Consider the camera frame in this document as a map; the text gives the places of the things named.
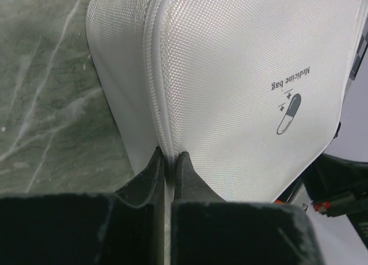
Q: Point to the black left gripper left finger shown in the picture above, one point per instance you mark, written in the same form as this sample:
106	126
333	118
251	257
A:
141	189

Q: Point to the white medicine kit case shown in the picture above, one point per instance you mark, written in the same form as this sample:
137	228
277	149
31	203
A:
251	89

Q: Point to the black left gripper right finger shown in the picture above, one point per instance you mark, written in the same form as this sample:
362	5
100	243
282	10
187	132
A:
189	186

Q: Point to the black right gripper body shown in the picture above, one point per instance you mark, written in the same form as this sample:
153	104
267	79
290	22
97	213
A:
335	187

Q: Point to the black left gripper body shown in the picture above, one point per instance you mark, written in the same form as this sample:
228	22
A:
102	229

